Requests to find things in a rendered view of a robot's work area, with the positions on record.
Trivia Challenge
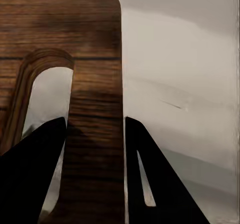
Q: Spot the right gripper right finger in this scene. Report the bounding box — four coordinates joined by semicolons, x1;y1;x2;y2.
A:
125;117;210;224

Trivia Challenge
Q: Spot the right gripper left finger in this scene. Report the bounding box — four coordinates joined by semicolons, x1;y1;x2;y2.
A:
0;117;67;224

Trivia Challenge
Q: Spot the cutting board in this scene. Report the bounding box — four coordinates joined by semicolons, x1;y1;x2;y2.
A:
0;0;125;224

